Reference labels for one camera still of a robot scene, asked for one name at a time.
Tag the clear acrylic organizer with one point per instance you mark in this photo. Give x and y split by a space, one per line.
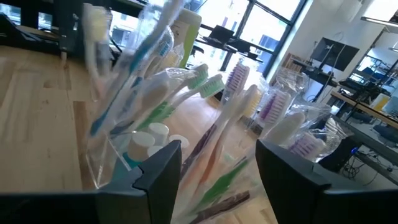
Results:
102 168

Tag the green toothbrush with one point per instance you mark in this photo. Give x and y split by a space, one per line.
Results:
224 183
213 86

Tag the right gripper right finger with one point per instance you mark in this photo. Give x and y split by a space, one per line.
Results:
326 202

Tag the white ceiling light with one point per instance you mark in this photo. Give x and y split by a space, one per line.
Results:
379 21

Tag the white wipes canister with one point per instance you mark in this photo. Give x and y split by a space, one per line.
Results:
190 37

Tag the black monitor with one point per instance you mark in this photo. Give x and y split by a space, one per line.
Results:
334 53

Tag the black computer tower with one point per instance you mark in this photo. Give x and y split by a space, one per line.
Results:
340 154

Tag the black window frame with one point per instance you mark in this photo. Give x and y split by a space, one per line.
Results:
280 43

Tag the long black table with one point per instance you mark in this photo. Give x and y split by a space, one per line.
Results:
230 48

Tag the black laptop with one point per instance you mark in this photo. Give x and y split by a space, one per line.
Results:
221 33

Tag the wooden desk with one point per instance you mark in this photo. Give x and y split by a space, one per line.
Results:
367 109

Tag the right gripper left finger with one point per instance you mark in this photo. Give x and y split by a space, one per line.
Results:
124 205

